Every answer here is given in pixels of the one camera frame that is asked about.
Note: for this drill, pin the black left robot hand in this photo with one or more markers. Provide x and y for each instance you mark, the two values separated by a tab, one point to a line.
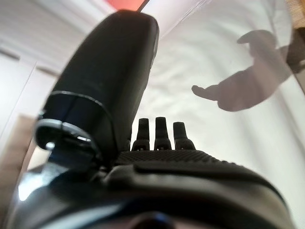
100	71

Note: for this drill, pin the bed with white duvet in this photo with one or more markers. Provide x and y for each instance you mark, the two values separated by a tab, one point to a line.
202	59

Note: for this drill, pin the brown wooden laundry basket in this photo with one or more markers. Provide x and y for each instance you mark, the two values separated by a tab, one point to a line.
297	52

